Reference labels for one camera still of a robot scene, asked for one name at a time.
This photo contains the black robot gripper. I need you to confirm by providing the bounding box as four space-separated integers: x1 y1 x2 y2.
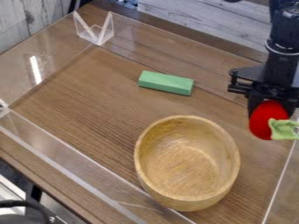
228 43 299 116

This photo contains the red plush strawberry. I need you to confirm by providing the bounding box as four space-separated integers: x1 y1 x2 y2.
248 100 299 141

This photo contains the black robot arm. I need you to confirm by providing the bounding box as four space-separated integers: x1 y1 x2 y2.
228 0 299 116

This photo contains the green rectangular block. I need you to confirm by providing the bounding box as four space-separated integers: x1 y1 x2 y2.
137 71 193 95

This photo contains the wooden bowl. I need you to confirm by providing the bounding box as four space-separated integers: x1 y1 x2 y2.
134 115 240 212

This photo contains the clear acrylic corner bracket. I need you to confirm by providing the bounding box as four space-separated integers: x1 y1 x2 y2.
71 11 114 46

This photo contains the clear acrylic tray wall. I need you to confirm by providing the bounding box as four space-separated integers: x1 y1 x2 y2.
0 99 194 224

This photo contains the black metal table bracket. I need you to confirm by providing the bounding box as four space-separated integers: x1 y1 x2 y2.
25 185 67 224

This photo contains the black cable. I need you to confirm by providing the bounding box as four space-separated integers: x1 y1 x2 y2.
0 199 50 224

